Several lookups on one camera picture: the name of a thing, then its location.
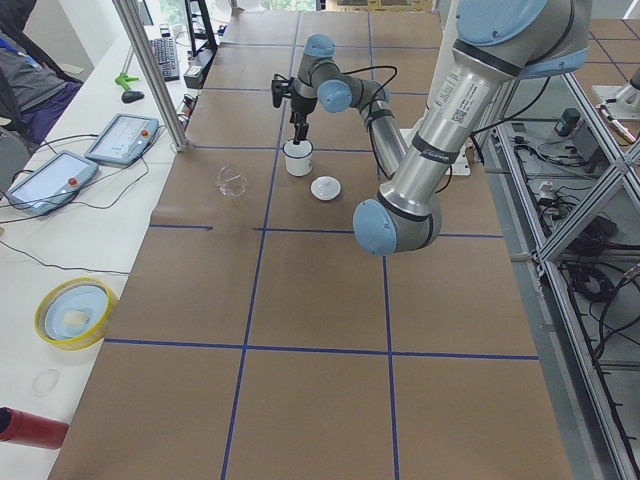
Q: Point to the white round lid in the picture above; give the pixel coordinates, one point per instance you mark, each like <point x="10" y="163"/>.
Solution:
<point x="325" y="188"/>

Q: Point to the clear plastic funnel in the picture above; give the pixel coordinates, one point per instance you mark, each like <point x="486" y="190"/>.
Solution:
<point x="231" y="181"/>

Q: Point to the white enamel cup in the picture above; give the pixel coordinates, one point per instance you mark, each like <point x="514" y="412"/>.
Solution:
<point x="298" y="157"/>

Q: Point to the black keyboard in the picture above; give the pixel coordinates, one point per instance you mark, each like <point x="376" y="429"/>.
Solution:
<point x="165" y="54"/>

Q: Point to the far teach pendant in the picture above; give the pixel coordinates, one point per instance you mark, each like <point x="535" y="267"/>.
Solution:
<point x="123" y="140"/>

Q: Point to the teach pendant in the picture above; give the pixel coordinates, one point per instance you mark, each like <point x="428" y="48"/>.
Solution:
<point x="123" y="140"/>
<point x="53" y="184"/>

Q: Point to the black computer mouse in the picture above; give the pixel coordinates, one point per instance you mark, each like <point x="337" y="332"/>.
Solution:
<point x="130" y="96"/>

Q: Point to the green clamp tool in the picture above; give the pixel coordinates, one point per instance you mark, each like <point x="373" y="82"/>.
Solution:
<point x="124" y="81"/>

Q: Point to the near teach pendant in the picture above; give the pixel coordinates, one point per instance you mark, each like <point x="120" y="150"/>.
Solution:
<point x="53" y="184"/>

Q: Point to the seated person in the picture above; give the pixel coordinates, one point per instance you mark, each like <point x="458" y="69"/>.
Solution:
<point x="35" y="91"/>

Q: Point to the yellow tape roll with dish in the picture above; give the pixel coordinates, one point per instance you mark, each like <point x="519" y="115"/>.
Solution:
<point x="75" y="314"/>

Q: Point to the clear round lid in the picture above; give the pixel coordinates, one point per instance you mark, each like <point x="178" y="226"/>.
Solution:
<point x="45" y="382"/>

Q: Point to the red bottle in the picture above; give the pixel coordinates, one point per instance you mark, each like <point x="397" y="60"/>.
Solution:
<point x="27" y="429"/>

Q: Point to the aluminium frame post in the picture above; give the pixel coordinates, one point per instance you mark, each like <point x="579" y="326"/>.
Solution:
<point x="127" y="12"/>

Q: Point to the aluminium side frame rail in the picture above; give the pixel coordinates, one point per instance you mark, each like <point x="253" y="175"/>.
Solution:
<point x="563" y="156"/>

